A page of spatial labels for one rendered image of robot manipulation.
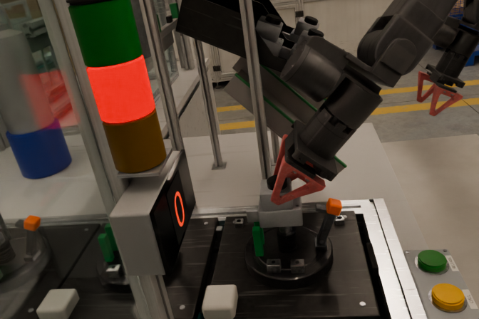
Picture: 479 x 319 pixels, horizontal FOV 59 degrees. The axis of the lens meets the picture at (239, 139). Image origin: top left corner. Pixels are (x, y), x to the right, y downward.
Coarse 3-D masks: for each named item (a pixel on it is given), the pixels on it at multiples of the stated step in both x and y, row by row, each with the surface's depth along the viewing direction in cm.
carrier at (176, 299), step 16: (192, 224) 80; (208, 224) 79; (192, 240) 75; (208, 240) 75; (192, 256) 71; (208, 256) 71; (176, 272) 68; (192, 272) 68; (176, 288) 65; (192, 288) 64; (176, 304) 62; (192, 304) 62
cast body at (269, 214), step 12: (264, 180) 64; (288, 180) 63; (264, 192) 61; (288, 192) 60; (264, 204) 61; (276, 204) 61; (288, 204) 61; (300, 204) 62; (252, 216) 64; (264, 216) 62; (276, 216) 62; (288, 216) 62; (300, 216) 61
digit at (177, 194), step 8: (176, 176) 42; (176, 184) 42; (168, 192) 40; (176, 192) 42; (168, 200) 40; (176, 200) 42; (184, 200) 45; (176, 208) 42; (184, 208) 44; (176, 216) 41; (184, 216) 44; (176, 224) 41; (184, 224) 44; (176, 232) 41
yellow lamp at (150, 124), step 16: (112, 128) 37; (128, 128) 36; (144, 128) 37; (112, 144) 38; (128, 144) 37; (144, 144) 38; (160, 144) 39; (128, 160) 38; (144, 160) 38; (160, 160) 39
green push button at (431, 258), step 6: (420, 252) 65; (426, 252) 64; (432, 252) 64; (438, 252) 64; (420, 258) 63; (426, 258) 63; (432, 258) 63; (438, 258) 63; (444, 258) 63; (420, 264) 63; (426, 264) 62; (432, 264) 62; (438, 264) 62; (444, 264) 62; (426, 270) 62; (432, 270) 62; (438, 270) 62
